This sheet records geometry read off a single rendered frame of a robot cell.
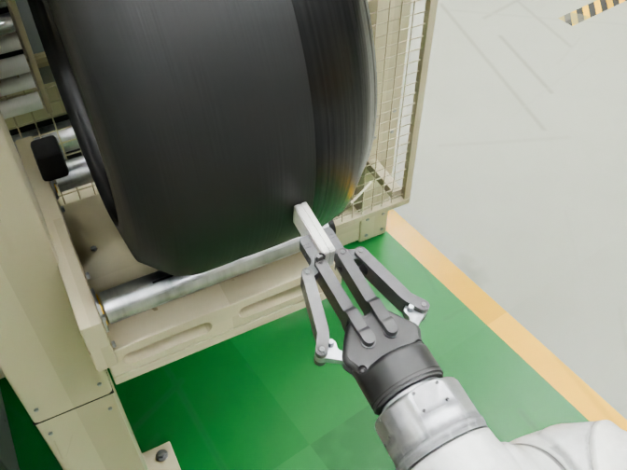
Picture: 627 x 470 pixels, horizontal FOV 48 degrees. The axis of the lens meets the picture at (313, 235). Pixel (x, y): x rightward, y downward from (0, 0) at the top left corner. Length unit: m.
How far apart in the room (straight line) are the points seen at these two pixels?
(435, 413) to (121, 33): 0.42
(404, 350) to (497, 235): 1.67
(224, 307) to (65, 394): 0.33
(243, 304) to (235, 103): 0.41
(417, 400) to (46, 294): 0.56
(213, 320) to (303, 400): 0.92
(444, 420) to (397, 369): 0.06
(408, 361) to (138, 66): 0.35
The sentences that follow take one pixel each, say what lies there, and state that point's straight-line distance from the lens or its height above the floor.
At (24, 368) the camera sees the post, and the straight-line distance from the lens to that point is 1.12.
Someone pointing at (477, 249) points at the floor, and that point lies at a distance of 2.25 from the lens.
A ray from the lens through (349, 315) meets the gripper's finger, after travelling 0.68.
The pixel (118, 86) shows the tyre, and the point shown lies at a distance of 0.65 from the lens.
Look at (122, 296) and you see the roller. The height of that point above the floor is 0.92.
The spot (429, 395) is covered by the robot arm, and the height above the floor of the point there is 1.11.
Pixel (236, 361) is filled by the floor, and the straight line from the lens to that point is 1.96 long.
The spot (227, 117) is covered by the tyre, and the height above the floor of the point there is 1.25.
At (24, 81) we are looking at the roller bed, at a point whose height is 0.96.
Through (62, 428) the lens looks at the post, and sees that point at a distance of 1.27.
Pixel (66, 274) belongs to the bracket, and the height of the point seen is 0.95.
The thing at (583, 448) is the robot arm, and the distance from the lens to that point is 0.72.
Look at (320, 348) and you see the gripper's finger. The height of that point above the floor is 1.09.
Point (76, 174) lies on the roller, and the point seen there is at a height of 0.91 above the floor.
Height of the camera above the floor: 1.65
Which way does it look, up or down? 48 degrees down
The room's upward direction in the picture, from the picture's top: straight up
